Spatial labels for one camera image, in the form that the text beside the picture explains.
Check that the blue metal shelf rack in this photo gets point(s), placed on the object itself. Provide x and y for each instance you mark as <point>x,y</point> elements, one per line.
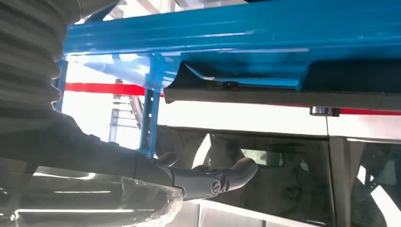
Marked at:
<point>188,34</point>

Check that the white car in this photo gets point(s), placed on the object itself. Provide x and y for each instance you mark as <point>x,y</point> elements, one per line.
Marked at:
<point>238,117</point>

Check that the silver metal ladder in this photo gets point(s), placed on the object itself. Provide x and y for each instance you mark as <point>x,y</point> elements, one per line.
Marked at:
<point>114,119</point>

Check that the red barrier belt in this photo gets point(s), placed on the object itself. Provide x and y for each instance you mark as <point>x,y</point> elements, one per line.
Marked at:
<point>103,88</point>

